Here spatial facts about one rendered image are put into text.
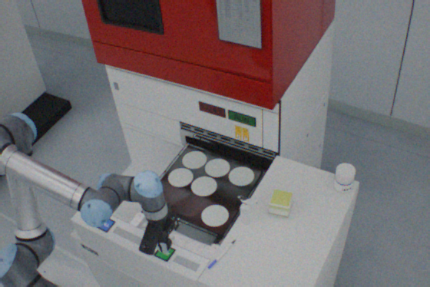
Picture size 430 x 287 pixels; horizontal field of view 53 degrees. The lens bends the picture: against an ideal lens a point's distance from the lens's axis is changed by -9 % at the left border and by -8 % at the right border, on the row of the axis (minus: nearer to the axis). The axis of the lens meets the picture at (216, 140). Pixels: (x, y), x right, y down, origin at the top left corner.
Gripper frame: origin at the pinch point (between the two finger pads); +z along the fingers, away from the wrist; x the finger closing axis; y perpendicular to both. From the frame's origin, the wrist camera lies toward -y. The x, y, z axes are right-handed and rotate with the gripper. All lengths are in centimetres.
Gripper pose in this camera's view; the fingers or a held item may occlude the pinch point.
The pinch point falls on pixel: (163, 252)
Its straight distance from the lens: 156.9
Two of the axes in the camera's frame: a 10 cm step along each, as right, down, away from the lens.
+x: -8.7, -2.9, 3.9
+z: 0.7, 7.2, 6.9
